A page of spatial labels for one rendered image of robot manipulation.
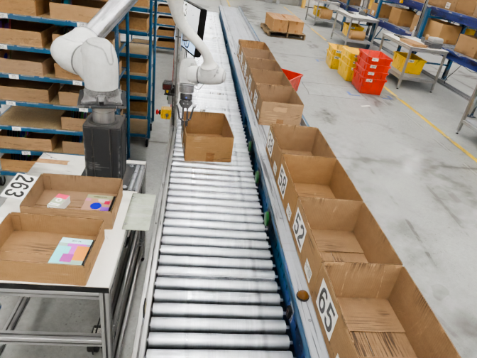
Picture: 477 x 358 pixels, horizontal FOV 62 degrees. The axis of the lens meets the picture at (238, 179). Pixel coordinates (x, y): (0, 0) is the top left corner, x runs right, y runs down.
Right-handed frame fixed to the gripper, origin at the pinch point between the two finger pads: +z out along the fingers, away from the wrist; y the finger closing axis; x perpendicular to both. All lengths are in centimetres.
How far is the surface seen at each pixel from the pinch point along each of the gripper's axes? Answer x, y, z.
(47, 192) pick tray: 56, 63, 34
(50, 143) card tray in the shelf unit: -69, 103, 27
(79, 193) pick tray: 55, 48, 34
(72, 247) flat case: 96, 40, 46
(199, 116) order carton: -19.8, -9.8, -5.9
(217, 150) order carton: 14.1, -21.2, 11.9
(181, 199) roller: 52, -2, 35
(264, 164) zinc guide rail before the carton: 39, -46, 15
